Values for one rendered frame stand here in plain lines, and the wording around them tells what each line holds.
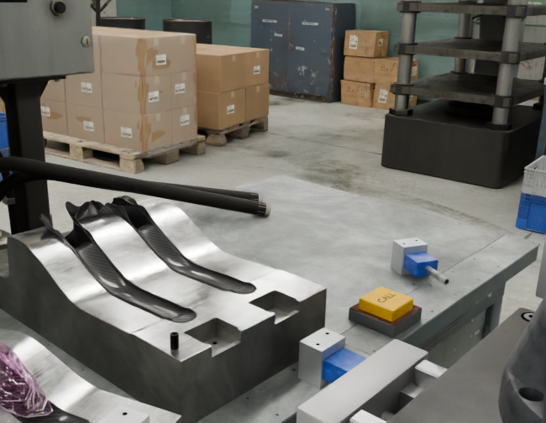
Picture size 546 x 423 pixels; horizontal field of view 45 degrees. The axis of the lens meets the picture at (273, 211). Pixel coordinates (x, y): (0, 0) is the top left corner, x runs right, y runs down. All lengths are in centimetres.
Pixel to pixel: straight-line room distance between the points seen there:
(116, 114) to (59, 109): 62
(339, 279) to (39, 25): 85
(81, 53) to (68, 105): 364
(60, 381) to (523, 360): 51
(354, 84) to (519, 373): 735
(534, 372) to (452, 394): 6
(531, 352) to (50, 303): 68
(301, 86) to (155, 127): 348
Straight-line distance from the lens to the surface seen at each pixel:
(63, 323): 93
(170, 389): 77
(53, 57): 157
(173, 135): 495
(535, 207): 395
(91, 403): 75
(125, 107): 479
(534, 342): 40
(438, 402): 43
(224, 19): 937
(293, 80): 803
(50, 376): 77
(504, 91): 468
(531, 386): 41
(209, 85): 548
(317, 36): 782
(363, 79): 766
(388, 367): 54
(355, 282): 114
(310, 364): 85
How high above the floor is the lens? 128
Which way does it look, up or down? 19 degrees down
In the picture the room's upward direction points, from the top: 2 degrees clockwise
